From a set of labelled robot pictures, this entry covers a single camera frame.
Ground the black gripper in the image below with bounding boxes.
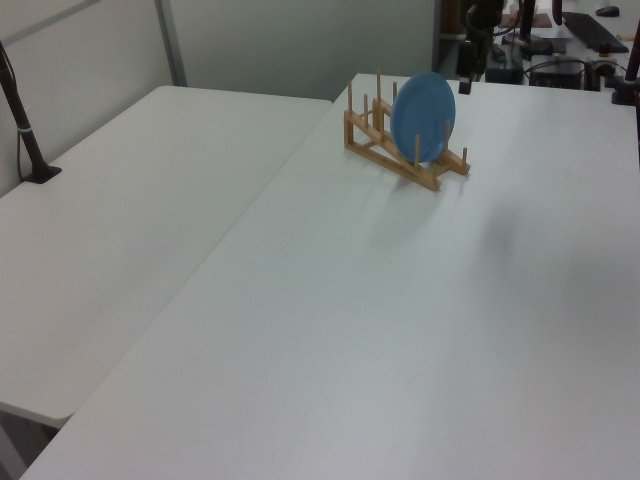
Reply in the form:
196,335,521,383
456,0,504,97

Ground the blue round plate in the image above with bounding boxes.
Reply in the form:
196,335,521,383
390,70,458,167

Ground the wooden plate rack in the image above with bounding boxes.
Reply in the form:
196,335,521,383
343,68,473,193

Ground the small black device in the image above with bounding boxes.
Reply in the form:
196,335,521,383
486,44,525,84

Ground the black monitor stand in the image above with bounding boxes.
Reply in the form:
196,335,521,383
501,0,554,57

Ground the black electronics box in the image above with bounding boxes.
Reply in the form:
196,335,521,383
528,58,587,92

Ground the black keyboard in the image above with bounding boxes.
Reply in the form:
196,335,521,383
561,11,630,55

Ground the grey table leg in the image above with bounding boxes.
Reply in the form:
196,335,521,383
0,410,57,480

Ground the black clamped camera stand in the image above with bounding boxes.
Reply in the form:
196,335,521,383
610,35,640,107

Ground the black camera stand with tape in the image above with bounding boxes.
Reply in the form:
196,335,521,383
0,39,64,184

